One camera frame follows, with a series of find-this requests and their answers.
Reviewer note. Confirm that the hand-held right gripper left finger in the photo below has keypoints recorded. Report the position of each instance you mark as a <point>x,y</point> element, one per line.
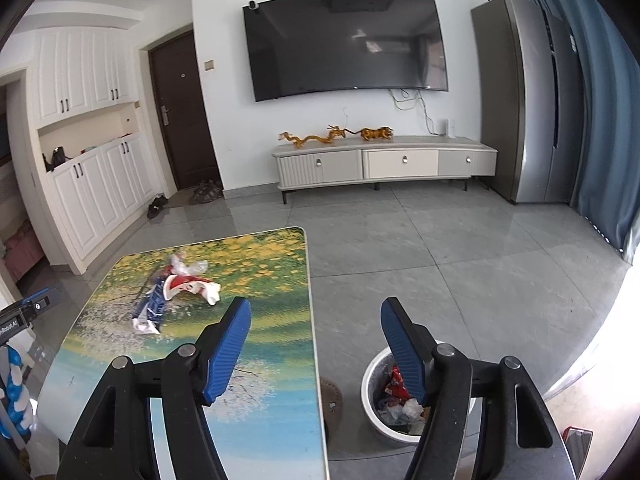
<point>230,345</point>

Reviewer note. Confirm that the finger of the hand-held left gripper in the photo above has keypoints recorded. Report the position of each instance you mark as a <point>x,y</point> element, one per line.
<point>37,305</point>

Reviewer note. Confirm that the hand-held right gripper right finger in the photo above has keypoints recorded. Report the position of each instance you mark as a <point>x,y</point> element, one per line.
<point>405,355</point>

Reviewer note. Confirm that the white waste bin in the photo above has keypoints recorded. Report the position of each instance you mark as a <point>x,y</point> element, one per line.
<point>372,385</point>

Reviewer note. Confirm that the person's left hand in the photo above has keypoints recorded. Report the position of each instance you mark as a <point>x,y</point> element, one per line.
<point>12,395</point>

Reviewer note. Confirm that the pink bed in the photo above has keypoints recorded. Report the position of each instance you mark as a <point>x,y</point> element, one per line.
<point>20,252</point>

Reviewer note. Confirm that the red white snack wrapper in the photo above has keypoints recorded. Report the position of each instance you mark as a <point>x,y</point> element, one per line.
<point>187,285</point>

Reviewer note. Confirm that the small crumpled clear plastic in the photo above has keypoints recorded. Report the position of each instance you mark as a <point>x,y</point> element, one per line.
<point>192,266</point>

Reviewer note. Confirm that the brown round stool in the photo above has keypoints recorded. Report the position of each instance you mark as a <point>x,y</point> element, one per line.
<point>331,402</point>

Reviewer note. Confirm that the blue white wrapper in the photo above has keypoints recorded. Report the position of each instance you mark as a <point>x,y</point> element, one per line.
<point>150,307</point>

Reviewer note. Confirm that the white built-in cabinet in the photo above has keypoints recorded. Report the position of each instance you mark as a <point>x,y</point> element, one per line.
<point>95,185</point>

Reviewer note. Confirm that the black handbag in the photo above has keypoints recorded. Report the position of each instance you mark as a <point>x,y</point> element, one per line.
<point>56,157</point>

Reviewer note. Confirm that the brown sandals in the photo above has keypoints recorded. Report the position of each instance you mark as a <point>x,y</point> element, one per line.
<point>206,191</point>

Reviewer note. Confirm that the black shoes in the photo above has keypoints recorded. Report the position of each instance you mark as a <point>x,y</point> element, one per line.
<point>157,205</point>

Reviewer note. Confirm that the brown doormat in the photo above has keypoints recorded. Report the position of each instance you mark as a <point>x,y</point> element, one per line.
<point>177,197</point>

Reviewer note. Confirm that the beige television cabinet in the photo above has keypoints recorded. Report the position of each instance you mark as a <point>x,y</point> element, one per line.
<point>380,162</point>

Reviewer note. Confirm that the orange tiger figurine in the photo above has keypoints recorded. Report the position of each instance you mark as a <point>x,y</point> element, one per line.
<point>376,134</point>

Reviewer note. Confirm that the orange dragon figurine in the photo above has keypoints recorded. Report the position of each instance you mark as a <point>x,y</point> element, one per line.
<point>320,137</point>

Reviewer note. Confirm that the white router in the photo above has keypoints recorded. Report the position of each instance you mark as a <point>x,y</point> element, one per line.
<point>448,127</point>

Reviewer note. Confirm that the dark brown entrance door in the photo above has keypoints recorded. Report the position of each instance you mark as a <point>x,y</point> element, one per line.
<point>185,110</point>

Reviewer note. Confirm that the grey refrigerator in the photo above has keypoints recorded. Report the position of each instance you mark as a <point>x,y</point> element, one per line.
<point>525,100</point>

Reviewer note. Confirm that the blue curtain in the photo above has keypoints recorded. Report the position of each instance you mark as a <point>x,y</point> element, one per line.
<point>605,110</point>

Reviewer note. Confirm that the small webcam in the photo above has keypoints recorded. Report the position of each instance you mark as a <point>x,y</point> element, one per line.
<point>253,5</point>

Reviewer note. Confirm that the wall light switch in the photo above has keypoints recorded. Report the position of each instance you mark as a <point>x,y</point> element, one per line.
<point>210,64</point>

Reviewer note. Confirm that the large wall television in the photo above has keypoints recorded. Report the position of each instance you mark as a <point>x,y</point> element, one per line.
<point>345,45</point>

